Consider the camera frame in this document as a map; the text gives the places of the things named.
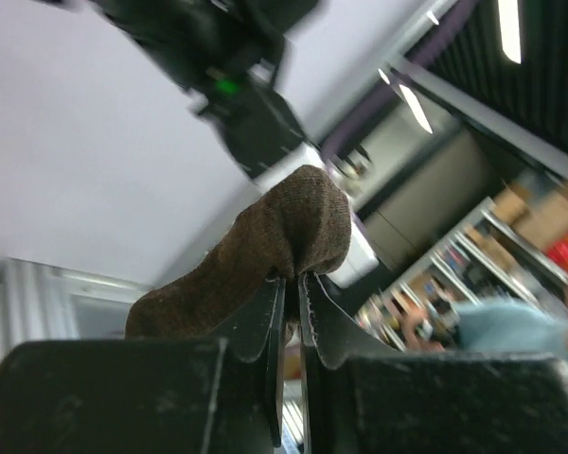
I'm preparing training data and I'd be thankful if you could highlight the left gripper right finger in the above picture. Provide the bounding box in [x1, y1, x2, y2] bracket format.
[297, 273, 568, 453]

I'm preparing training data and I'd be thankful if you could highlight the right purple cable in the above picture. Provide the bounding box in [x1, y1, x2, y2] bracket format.
[319, 0, 479, 165]

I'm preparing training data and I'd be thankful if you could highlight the dark brown sock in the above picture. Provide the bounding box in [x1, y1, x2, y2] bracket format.
[124, 165, 351, 339]

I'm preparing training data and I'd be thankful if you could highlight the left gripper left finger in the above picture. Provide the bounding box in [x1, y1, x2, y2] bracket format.
[0, 279, 286, 453]

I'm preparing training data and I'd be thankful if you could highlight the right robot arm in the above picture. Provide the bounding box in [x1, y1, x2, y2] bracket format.
[92, 1, 335, 193]

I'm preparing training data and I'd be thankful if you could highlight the light blue sock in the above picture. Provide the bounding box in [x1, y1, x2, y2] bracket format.
[454, 299, 568, 361]

